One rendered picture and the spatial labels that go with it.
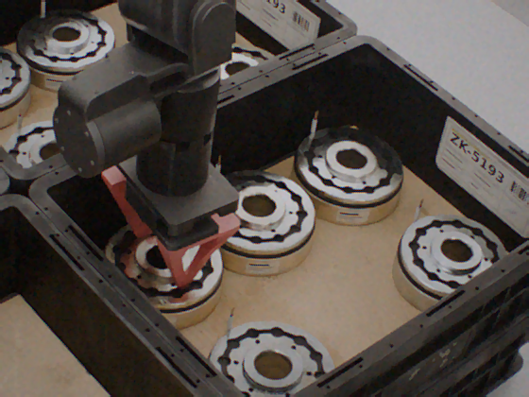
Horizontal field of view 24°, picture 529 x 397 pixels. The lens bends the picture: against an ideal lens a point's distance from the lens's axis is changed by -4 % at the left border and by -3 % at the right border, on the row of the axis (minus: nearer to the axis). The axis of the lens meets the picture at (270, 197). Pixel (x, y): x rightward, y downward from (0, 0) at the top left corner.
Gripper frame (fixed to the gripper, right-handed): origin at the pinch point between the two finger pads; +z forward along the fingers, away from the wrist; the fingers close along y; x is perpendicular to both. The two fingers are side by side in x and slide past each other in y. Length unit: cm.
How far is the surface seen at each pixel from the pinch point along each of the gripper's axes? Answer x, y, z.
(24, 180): -9.3, -7.8, -5.9
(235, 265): 6.3, 1.9, 3.1
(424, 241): 21.3, 9.4, 1.0
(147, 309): -7.7, 8.9, -5.9
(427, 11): 64, -34, 17
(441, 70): 57, -23, 17
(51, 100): 3.4, -26.1, 3.9
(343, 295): 13.1, 8.7, 4.2
